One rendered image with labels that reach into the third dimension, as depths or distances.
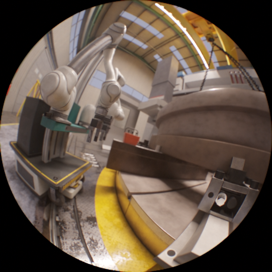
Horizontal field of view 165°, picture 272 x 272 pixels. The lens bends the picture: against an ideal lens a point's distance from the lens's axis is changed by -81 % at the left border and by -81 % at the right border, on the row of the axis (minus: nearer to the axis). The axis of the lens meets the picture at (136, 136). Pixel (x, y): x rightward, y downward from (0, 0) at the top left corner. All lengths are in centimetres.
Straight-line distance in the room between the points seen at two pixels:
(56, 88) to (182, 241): 88
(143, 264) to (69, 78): 116
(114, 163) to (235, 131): 146
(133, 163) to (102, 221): 79
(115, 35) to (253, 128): 146
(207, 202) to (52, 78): 99
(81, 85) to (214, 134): 156
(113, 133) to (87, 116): 323
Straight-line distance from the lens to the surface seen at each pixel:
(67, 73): 53
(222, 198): 65
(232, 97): 120
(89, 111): 108
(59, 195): 89
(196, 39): 1172
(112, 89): 49
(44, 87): 49
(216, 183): 62
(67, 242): 82
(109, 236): 87
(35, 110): 96
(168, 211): 81
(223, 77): 780
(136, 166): 126
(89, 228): 89
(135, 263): 82
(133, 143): 119
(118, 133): 431
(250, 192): 68
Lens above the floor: 76
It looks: 2 degrees up
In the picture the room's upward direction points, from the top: 17 degrees clockwise
